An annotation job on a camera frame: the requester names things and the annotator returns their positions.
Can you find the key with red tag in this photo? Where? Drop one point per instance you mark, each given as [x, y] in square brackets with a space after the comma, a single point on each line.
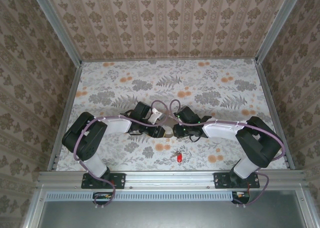
[179, 158]

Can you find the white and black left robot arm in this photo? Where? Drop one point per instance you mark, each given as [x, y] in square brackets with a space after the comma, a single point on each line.
[82, 140]

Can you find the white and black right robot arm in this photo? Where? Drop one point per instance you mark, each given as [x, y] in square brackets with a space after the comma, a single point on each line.
[257, 143]

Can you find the grey metal sheet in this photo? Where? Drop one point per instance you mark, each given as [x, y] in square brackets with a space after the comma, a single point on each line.
[162, 215]

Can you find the wide aluminium mounting rail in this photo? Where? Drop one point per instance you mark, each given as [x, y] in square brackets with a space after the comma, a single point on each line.
[170, 180]

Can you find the aluminium table edge rail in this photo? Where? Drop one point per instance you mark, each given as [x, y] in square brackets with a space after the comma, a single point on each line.
[67, 113]
[273, 113]

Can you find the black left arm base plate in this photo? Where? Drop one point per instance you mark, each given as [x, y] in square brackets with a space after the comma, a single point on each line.
[117, 181]

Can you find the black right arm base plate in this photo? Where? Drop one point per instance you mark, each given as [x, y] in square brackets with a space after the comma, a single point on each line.
[222, 181]

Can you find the aluminium frame post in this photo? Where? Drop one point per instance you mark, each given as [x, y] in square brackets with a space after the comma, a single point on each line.
[277, 25]
[59, 30]

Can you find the aluminium frame bar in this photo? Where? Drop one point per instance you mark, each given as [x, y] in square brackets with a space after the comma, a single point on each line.
[33, 210]
[306, 210]

